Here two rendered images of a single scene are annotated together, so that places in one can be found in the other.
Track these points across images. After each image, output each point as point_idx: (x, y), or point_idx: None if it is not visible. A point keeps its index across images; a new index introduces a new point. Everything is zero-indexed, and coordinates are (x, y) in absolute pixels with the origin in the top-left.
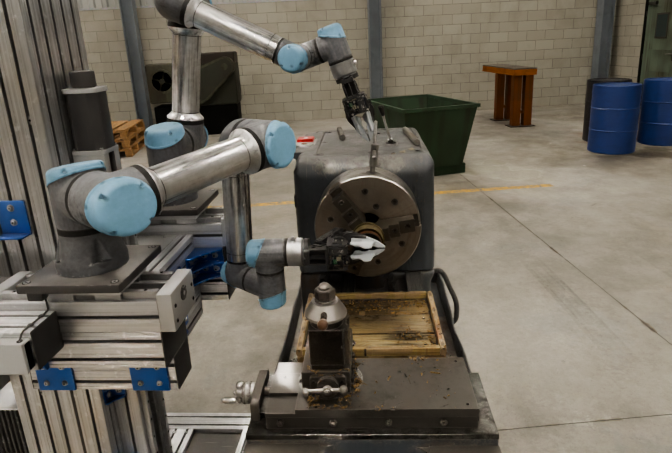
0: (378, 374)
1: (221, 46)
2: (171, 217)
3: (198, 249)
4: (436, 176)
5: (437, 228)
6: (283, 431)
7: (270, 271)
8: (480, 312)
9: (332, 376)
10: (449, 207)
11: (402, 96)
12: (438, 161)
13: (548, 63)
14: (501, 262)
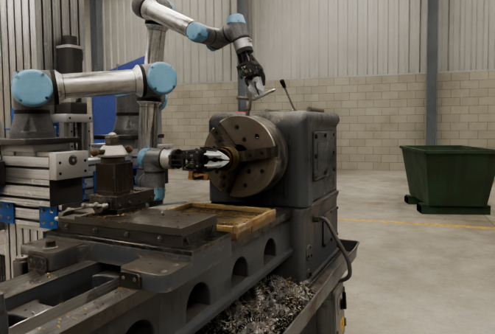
0: (148, 213)
1: (305, 109)
2: (121, 143)
3: (132, 166)
4: (459, 214)
5: (434, 249)
6: (67, 232)
7: (149, 169)
8: (436, 313)
9: (104, 198)
10: (457, 237)
11: (436, 145)
12: (460, 200)
13: None
14: (483, 282)
